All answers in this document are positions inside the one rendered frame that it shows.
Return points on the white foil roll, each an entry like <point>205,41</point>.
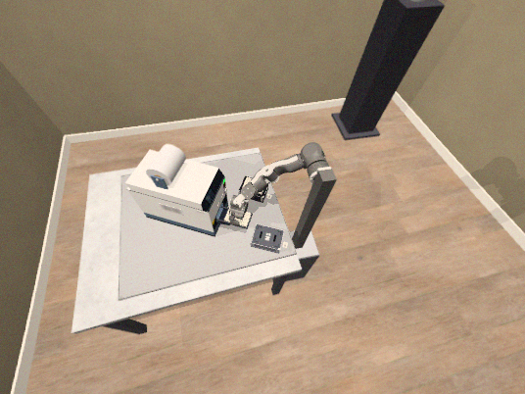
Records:
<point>167,163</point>

